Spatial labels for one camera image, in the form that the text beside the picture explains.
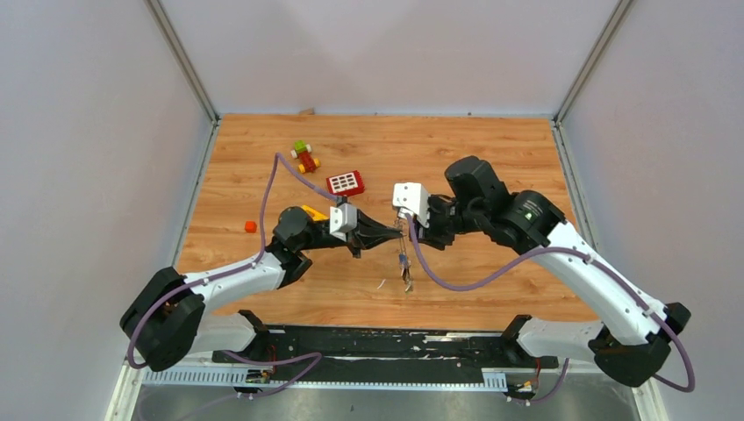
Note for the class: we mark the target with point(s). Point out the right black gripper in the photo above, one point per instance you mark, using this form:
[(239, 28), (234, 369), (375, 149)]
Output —
[(431, 234)]

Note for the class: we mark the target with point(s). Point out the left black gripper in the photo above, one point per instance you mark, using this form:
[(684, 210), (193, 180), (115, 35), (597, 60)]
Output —
[(368, 234)]

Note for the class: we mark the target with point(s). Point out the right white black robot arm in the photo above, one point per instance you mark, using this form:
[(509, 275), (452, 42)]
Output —
[(633, 333)]

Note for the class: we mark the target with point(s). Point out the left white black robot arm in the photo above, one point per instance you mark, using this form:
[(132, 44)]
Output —
[(173, 317)]

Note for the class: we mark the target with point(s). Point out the red lego window brick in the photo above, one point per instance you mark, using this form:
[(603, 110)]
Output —
[(346, 184)]

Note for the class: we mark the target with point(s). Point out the yellow triangular toy piece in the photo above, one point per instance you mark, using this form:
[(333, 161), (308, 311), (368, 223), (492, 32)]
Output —
[(315, 215)]

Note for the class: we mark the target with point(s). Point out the lego car toy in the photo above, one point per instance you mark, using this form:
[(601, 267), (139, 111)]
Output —
[(302, 153)]

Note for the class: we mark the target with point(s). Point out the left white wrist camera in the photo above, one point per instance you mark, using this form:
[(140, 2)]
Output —
[(343, 219)]

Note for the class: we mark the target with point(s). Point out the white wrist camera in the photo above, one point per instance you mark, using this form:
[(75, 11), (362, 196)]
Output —
[(411, 199), (343, 219)]

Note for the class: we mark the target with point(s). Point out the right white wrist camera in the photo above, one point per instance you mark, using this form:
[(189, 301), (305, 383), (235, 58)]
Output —
[(411, 199)]

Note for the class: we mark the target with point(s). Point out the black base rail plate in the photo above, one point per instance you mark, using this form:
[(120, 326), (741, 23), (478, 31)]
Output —
[(377, 355)]

